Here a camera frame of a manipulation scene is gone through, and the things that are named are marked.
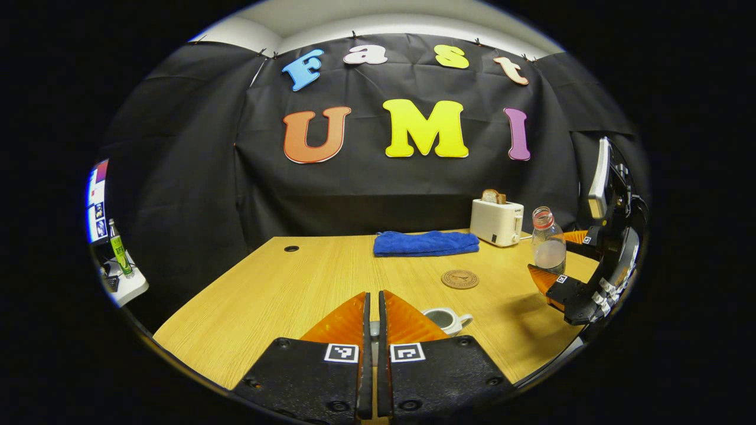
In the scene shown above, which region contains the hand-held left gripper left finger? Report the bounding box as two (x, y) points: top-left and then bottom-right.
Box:
(232, 291), (373, 423)

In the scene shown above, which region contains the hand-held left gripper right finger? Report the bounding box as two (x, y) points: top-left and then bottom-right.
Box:
(377, 289), (516, 423)

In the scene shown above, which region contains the clear plastic water bottle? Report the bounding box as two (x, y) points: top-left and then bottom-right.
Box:
(531, 206), (567, 276)

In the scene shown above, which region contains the white floral teacup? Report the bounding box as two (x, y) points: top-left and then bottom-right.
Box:
(421, 307), (474, 338)

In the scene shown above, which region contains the round brown coaster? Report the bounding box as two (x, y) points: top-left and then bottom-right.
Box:
(441, 269), (480, 290)

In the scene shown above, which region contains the green drink bottle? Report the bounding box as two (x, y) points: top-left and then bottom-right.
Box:
(108, 218), (134, 278)

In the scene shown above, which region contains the white toaster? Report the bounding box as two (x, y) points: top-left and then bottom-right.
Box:
(470, 198), (525, 247)

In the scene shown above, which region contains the blue folded towel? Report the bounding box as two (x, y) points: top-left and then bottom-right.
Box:
(373, 230), (480, 258)

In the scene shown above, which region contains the black backdrop cloth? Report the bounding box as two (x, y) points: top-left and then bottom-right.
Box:
(97, 32), (647, 331)

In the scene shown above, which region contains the white side table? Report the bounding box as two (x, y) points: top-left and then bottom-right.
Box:
(100, 254), (149, 308)

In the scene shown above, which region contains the computer monitor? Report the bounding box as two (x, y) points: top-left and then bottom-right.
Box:
(87, 158), (110, 244)

